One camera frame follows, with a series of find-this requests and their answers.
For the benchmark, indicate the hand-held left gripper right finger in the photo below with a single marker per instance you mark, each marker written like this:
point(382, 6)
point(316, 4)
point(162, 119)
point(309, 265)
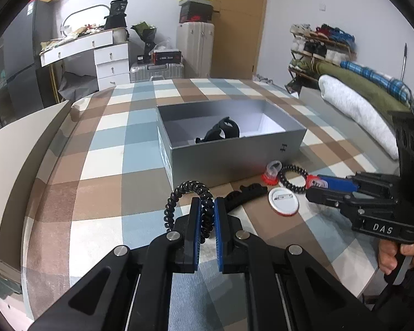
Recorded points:
point(219, 234)

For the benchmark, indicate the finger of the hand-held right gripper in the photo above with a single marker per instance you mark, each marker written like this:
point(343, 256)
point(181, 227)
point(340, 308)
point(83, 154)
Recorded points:
point(334, 183)
point(327, 198)

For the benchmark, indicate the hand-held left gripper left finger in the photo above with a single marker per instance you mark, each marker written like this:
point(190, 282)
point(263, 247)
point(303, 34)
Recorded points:
point(194, 234)

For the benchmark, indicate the silver cardboard box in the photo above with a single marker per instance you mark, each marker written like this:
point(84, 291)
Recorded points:
point(227, 158)

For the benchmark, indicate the black rounded hair claw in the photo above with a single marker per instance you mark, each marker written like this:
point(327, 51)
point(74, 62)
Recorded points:
point(224, 131)

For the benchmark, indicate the person's right hand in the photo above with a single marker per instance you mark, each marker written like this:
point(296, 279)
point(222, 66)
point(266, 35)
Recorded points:
point(386, 255)

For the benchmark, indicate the black wavy hair claw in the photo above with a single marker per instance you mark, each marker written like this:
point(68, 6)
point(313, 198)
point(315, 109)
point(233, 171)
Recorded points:
point(248, 191)

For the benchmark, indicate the clear and red hair clip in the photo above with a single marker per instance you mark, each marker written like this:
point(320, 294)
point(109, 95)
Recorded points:
point(272, 174)

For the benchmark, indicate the white rolled blanket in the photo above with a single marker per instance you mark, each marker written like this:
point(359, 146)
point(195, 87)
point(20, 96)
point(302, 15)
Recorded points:
point(355, 107)

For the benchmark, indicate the person's dark clothing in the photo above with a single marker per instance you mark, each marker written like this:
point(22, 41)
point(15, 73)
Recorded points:
point(410, 300)

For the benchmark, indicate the checked blanket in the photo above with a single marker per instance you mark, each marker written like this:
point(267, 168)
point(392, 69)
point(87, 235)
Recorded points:
point(107, 186)

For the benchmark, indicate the green rolled blanket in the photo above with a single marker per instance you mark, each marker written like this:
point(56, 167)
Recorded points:
point(362, 82)

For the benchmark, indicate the shoe rack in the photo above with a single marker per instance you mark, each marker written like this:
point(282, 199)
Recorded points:
point(293, 82)

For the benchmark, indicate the blue plaid rolled blanket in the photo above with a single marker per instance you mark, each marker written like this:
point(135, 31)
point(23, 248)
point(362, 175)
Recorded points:
point(379, 76)

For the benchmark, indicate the rows of sneakers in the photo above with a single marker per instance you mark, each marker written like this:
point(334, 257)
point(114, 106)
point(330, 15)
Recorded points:
point(317, 50)

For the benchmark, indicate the thin dark pole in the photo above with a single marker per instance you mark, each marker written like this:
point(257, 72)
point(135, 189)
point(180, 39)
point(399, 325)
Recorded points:
point(405, 58)

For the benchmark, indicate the silver suitcase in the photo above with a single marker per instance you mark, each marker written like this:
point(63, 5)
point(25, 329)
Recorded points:
point(155, 72)

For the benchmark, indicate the wooden door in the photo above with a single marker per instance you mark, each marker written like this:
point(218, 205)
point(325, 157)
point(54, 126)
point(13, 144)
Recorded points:
point(238, 41)

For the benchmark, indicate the black box with red print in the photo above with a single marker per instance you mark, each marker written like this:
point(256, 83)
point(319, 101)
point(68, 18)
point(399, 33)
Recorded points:
point(167, 57)

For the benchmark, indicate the white suitcase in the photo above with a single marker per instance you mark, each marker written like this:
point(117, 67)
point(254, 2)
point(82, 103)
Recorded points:
point(195, 50)

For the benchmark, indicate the white desk with drawers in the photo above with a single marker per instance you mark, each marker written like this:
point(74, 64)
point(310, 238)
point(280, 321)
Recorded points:
point(112, 63)

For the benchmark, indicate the beige bed board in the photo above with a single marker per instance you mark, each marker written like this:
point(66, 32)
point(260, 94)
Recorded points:
point(17, 165)

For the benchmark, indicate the dark flower bouquet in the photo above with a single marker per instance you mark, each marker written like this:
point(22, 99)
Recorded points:
point(143, 29)

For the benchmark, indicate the white ribbed bin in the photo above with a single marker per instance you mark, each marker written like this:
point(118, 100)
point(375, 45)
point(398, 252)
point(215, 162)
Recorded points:
point(120, 34)

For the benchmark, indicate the red and black shoe box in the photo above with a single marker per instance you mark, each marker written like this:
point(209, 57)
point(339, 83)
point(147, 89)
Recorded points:
point(195, 17)

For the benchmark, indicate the pile of desk clutter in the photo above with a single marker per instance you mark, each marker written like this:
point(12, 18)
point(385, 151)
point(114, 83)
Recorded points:
point(82, 31)

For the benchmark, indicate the black bag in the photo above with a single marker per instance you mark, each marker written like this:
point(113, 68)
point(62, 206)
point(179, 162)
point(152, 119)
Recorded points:
point(117, 13)

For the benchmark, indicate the oval mirror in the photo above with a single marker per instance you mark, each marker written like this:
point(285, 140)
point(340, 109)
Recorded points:
point(86, 20)

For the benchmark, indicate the dark refrigerator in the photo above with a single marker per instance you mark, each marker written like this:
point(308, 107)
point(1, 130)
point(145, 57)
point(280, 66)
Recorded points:
point(24, 51)

